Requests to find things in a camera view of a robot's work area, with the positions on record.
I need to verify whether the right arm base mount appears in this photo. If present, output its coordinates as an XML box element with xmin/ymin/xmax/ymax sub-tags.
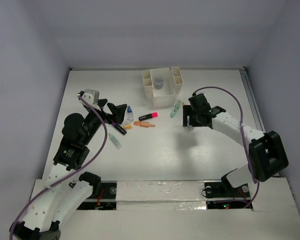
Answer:
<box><xmin>201</xmin><ymin>181</ymin><xmax>253</xmax><ymax>210</ymax></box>

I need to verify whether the orange highlighter pen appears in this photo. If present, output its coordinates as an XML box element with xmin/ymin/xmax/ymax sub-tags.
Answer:
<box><xmin>133</xmin><ymin>121</ymin><xmax>156</xmax><ymax>128</ymax></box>

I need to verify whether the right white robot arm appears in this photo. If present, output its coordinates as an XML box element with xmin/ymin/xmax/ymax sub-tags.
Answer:
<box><xmin>108</xmin><ymin>92</ymin><xmax>289</xmax><ymax>198</ymax></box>

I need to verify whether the green highlighter lower left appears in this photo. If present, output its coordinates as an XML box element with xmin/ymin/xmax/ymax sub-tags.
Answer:
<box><xmin>108</xmin><ymin>133</ymin><xmax>122</xmax><ymax>150</ymax></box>

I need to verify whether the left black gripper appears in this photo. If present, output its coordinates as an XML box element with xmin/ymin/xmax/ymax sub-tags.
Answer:
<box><xmin>82</xmin><ymin>98</ymin><xmax>127</xmax><ymax>145</ymax></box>

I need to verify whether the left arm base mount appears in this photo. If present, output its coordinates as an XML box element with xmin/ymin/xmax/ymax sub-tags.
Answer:
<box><xmin>77</xmin><ymin>181</ymin><xmax>117</xmax><ymax>211</ymax></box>

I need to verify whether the black purple highlighter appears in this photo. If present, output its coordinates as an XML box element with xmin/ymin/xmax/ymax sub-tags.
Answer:
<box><xmin>111</xmin><ymin>122</ymin><xmax>127</xmax><ymax>136</ymax></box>

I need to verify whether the yellow highlighter cap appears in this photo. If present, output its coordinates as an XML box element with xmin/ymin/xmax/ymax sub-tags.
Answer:
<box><xmin>123</xmin><ymin>124</ymin><xmax>132</xmax><ymax>130</ymax></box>

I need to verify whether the clear jar of paperclips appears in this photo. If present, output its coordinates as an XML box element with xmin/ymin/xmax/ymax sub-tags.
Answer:
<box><xmin>152</xmin><ymin>77</ymin><xmax>164</xmax><ymax>90</ymax></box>

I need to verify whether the cream perforated organizer basket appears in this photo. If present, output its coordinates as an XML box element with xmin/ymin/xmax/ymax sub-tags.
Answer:
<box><xmin>142</xmin><ymin>66</ymin><xmax>184</xmax><ymax>109</ymax></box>

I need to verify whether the green highlighter near basket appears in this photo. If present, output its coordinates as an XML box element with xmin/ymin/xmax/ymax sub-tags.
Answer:
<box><xmin>170</xmin><ymin>100</ymin><xmax>182</xmax><ymax>118</ymax></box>

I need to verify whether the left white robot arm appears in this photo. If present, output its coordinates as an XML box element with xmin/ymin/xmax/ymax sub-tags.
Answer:
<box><xmin>9</xmin><ymin>97</ymin><xmax>117</xmax><ymax>240</ymax></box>

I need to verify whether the silver foil strip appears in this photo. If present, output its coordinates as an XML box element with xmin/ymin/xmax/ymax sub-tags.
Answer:
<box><xmin>115</xmin><ymin>180</ymin><xmax>207</xmax><ymax>211</ymax></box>

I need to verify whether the black pink highlighter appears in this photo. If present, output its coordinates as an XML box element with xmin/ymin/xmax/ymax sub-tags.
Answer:
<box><xmin>138</xmin><ymin>112</ymin><xmax>158</xmax><ymax>121</ymax></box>

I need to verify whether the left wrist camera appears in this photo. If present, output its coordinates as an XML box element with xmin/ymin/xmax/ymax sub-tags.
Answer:
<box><xmin>76</xmin><ymin>89</ymin><xmax>101</xmax><ymax>110</ymax></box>

